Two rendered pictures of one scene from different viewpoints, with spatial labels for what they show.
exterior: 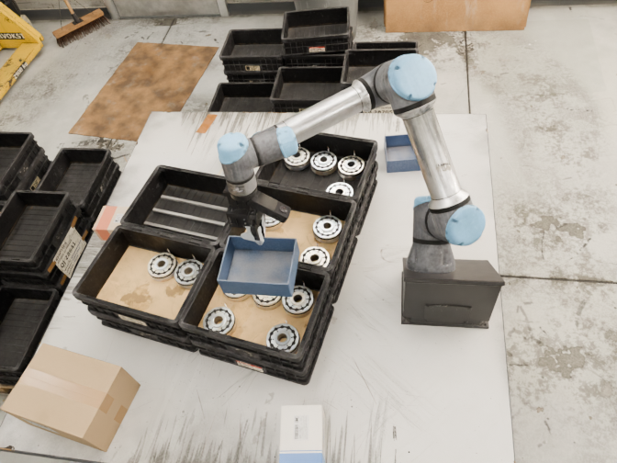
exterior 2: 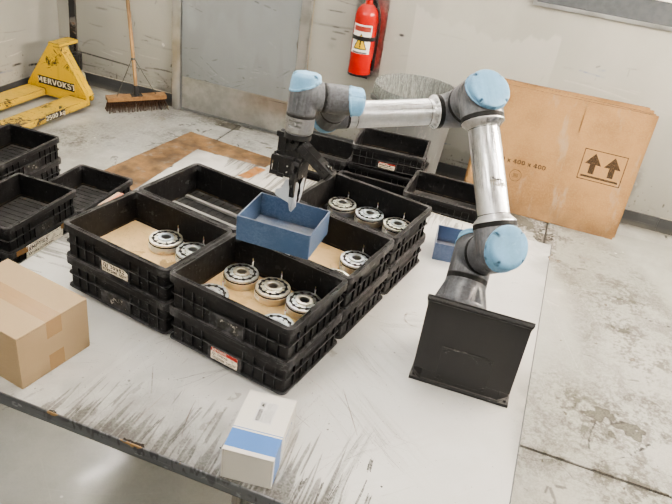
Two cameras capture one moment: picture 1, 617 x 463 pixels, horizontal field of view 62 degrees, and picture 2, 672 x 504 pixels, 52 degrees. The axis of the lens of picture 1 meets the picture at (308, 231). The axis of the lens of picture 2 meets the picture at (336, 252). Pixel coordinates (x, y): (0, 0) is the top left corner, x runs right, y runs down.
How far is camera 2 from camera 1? 0.81 m
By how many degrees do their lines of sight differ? 22
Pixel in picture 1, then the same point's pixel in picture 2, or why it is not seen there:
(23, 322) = not seen: outside the picture
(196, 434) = (136, 404)
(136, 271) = (134, 239)
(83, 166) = (93, 191)
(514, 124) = (583, 315)
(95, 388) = (50, 306)
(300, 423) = (266, 408)
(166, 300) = not seen: hidden behind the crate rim
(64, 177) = not seen: hidden behind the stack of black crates
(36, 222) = (23, 211)
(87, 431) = (23, 337)
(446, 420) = (435, 471)
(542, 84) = (622, 289)
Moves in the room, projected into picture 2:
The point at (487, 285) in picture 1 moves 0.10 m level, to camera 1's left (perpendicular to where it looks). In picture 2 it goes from (516, 323) to (478, 318)
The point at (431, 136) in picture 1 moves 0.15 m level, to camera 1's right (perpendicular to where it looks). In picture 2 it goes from (492, 148) to (548, 156)
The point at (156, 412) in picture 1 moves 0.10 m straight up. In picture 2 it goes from (97, 372) to (95, 342)
